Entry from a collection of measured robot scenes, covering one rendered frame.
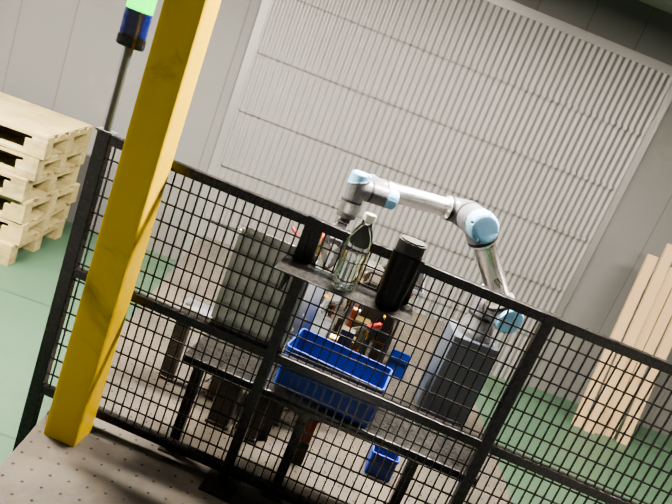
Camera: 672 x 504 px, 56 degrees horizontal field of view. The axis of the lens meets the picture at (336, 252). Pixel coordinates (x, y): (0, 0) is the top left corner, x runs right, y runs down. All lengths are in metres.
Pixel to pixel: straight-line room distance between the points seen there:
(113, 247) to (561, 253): 4.25
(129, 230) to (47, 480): 0.68
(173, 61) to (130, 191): 0.34
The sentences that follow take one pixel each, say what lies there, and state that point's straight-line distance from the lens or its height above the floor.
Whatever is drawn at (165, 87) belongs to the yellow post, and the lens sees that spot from 1.61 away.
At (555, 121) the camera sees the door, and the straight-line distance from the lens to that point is 5.22.
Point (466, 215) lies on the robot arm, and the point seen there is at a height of 1.60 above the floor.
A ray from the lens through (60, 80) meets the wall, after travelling 5.47.
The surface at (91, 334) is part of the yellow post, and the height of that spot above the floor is 1.05.
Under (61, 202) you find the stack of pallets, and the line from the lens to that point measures 5.10.
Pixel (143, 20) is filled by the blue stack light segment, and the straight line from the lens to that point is 1.75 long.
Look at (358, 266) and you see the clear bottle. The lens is 1.55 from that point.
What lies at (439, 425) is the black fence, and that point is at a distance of 1.79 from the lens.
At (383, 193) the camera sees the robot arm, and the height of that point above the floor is 1.58.
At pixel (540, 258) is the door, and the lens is 5.41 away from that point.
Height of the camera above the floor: 1.93
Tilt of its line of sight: 15 degrees down
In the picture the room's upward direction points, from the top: 21 degrees clockwise
